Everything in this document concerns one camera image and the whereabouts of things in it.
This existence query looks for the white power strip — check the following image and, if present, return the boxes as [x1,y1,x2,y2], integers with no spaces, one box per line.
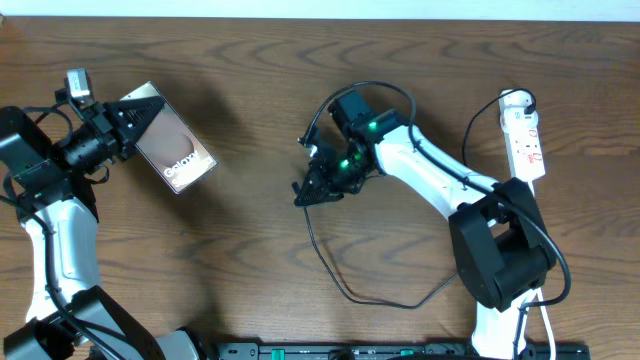
[502,125,546,184]

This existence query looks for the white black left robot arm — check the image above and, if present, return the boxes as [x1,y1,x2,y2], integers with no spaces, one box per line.
[1,89,206,359]

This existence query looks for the black right camera cable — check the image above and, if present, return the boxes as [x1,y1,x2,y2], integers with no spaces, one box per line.
[299,80,572,360]

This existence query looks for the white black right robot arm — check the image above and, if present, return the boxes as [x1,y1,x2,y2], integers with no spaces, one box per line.
[294,84,567,359]

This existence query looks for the white USB charger adapter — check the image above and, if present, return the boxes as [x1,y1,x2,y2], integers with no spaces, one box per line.
[499,89,539,133]

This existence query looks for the black USB charging cable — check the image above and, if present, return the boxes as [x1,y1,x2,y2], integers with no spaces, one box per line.
[302,88,538,310]

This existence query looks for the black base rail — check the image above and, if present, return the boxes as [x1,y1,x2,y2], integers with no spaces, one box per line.
[214,341,591,360]

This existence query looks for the white power strip cord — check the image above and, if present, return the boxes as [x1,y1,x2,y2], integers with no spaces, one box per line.
[527,180,558,360]

